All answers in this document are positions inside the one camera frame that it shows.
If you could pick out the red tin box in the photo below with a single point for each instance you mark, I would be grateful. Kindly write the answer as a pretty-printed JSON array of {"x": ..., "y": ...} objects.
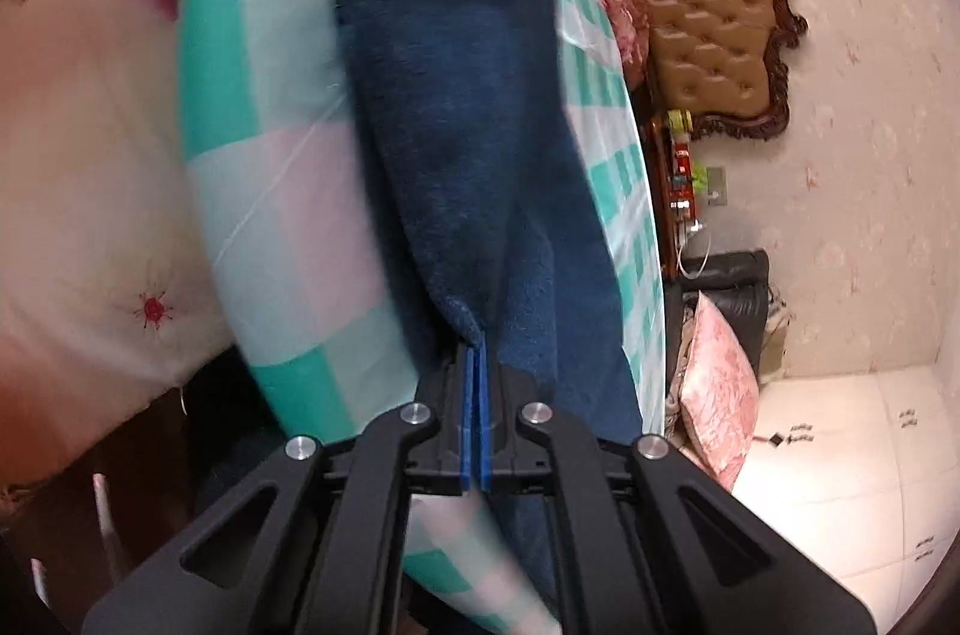
[{"x": 682, "y": 195}]

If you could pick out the white wall socket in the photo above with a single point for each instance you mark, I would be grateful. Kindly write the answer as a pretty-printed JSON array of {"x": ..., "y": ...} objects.
[{"x": 715, "y": 186}]

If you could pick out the dark wooden nightstand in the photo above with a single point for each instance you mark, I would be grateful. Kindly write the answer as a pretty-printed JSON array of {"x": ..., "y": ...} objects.
[{"x": 657, "y": 152}]

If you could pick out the green plastic bag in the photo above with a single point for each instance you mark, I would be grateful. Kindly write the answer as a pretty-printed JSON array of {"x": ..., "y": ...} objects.
[{"x": 700, "y": 180}]

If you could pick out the large pink floral pillow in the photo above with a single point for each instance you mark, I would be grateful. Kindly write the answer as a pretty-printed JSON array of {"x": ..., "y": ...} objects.
[{"x": 719, "y": 395}]

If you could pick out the yellow lidded jar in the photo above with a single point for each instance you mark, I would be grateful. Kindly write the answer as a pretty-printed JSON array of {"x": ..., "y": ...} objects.
[{"x": 680, "y": 121}]

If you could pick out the dark blue denim jeans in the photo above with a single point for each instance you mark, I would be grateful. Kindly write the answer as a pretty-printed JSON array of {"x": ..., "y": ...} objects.
[{"x": 493, "y": 241}]

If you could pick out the black leather armchair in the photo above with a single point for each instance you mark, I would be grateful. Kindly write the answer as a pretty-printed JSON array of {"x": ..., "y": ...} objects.
[{"x": 739, "y": 285}]

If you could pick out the teal white checkered sheet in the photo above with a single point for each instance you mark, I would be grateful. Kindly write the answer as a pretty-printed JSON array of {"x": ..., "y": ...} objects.
[{"x": 270, "y": 140}]

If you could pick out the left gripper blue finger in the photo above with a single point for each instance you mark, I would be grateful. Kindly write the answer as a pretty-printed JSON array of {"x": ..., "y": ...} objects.
[
  {"x": 488, "y": 417},
  {"x": 468, "y": 453}
]

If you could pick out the floral pink quilt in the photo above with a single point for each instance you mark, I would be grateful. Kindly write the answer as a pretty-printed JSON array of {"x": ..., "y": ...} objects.
[{"x": 108, "y": 294}]

